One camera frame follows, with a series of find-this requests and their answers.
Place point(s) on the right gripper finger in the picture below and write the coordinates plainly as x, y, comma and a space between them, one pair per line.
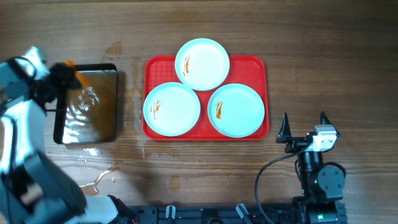
324, 119
284, 135

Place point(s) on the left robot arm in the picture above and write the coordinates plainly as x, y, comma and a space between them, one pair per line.
33, 188

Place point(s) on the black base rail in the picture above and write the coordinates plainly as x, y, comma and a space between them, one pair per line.
277, 213

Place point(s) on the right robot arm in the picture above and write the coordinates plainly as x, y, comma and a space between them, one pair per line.
322, 182

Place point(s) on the black water tray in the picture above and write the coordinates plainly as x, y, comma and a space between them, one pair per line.
89, 114

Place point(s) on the white plate top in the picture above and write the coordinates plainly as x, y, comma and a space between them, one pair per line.
202, 64

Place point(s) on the red plastic tray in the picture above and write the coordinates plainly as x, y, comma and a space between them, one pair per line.
248, 70

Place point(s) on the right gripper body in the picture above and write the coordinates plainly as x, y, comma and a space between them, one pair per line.
299, 144

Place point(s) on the orange green sponge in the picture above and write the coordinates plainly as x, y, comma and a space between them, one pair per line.
79, 76

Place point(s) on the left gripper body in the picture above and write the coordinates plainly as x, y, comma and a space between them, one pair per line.
56, 83

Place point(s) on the white plate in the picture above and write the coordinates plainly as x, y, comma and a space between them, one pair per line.
171, 109
236, 110
202, 64

